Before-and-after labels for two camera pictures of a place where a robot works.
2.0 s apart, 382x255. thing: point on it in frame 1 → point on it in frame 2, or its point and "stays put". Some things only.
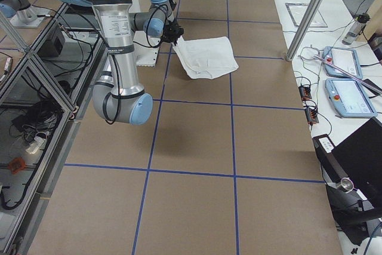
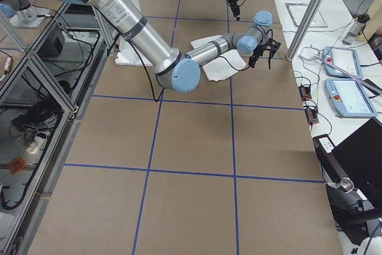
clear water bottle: x=356 y=29 stays put
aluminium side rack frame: x=42 y=92 stays put
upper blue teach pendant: x=345 y=58 stays put
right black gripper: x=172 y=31 → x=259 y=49
